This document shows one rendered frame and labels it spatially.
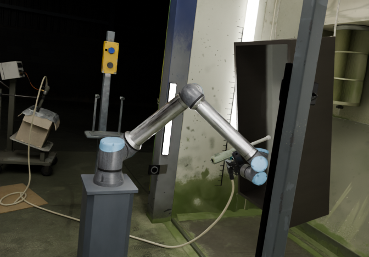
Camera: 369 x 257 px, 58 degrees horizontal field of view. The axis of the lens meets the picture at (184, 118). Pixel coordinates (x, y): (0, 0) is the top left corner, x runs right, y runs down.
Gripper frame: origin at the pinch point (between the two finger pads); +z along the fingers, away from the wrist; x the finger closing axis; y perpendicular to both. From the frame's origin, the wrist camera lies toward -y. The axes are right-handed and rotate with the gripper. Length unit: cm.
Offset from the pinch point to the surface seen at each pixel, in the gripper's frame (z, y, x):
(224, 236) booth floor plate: 29, 85, -3
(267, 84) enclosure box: 23, -31, 60
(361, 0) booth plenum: 18, -73, 165
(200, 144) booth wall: 72, 17, 13
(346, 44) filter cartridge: 31, -37, 159
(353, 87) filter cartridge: 22, 1, 154
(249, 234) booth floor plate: 28, 95, 20
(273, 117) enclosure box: 21, -4, 59
